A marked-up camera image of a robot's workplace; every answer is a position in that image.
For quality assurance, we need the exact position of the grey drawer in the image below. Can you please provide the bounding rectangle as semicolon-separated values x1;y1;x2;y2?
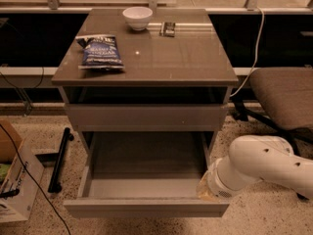
65;104;227;131
65;132;228;218

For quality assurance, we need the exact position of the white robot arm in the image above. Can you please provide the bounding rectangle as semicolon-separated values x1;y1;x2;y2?
197;135;313;201

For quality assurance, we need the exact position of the grey drawer cabinet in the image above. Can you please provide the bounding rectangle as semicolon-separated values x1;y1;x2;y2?
51;7;240;155

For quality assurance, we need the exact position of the grey top drawer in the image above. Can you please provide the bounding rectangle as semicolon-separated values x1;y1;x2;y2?
65;104;227;131

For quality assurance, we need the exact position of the grey office chair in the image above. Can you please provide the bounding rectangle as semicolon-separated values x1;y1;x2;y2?
232;68;313;156

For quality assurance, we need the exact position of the black metal bar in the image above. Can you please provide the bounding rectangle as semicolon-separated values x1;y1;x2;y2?
48;127;74;193

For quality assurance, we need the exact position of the small dark snack packet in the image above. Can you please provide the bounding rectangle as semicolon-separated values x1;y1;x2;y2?
159;22;175;37

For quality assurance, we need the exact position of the blue chip bag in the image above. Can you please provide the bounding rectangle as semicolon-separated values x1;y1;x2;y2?
75;34;124;71

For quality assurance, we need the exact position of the white cardboard box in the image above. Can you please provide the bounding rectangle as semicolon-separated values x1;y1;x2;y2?
0;141;44;223

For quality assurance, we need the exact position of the white bowl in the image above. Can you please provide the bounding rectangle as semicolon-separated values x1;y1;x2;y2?
122;7;153;30

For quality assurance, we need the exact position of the brown cardboard box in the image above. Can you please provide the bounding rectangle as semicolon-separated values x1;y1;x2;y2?
0;120;22;164

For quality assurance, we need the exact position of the white cable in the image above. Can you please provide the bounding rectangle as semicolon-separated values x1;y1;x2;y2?
229;7;265;99

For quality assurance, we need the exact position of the black floor cable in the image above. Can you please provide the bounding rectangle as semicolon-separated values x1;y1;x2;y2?
0;124;72;235

